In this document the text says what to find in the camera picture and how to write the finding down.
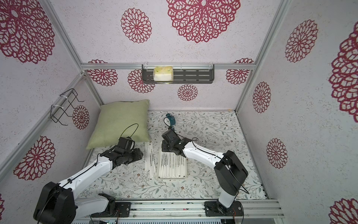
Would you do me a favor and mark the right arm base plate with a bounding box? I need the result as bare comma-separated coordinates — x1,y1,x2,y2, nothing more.
204,200,244,217

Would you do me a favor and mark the yellow sponge block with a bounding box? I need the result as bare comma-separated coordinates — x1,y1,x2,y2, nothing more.
153,66,174,82

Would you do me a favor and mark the wrapped straw left pile edge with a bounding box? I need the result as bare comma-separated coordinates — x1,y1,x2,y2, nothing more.
149,142,156,179

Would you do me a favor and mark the green pillow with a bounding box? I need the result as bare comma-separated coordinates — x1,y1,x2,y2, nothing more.
86,99,150,150

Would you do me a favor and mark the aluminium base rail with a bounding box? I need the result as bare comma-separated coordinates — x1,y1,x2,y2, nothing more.
69,199,286,222

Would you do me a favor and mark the straw pile short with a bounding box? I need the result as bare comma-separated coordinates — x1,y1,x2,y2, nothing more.
145,142,151,179

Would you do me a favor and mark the white storage tray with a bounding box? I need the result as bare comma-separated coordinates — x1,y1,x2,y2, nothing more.
158,151,187,179

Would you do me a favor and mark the dark metal wall shelf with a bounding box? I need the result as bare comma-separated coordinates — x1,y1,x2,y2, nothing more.
141,64,215,84

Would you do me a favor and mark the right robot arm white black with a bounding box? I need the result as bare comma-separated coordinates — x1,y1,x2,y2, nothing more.
162,129,249,211

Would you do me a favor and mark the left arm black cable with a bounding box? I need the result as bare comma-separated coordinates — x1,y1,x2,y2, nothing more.
95,123,139,169

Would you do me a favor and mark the black wire wall rack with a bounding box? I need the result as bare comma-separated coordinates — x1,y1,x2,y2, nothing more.
49,88,84,126

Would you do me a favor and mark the teal alarm clock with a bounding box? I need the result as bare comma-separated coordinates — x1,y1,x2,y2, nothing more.
164,113,176,127

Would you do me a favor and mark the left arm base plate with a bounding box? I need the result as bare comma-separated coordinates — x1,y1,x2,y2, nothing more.
91,202,131,218

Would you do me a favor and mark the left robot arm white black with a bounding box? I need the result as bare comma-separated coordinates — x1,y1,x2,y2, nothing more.
33,137,143,224

